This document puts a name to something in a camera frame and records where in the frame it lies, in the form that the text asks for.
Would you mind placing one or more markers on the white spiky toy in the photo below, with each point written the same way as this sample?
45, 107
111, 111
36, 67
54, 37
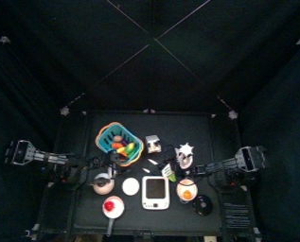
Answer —
185, 148

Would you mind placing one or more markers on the white block sharpener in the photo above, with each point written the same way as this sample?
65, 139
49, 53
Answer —
153, 144

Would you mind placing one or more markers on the red toy strawberry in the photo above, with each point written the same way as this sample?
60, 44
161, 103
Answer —
109, 206

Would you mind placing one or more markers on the black round disc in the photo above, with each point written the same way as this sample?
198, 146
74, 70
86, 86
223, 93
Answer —
203, 205

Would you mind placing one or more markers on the white round plate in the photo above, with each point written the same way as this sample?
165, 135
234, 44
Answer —
131, 186

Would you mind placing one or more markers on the teal basket with orange rim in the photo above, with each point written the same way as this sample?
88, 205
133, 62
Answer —
107, 134

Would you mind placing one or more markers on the white pink bowl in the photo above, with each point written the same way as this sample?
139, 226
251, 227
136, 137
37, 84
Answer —
185, 161

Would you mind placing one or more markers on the green white toy vegetable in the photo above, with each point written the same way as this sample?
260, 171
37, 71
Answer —
168, 172

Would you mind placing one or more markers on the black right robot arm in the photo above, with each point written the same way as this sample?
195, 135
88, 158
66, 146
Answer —
235, 162

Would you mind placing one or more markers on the white toy frying pan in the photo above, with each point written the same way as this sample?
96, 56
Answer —
113, 208

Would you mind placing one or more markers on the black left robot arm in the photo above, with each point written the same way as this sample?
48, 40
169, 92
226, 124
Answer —
42, 156

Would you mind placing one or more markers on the white toy tablet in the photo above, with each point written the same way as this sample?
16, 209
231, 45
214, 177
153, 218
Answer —
156, 193

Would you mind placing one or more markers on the white cup with orange content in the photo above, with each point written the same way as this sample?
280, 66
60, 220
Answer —
187, 190

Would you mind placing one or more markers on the orange toy vegetable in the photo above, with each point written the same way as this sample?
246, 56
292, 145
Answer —
116, 145

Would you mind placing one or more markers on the brown toy egg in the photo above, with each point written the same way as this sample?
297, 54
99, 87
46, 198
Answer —
119, 138

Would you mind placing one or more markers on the yellow green toy corn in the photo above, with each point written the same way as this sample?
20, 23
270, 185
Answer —
129, 147

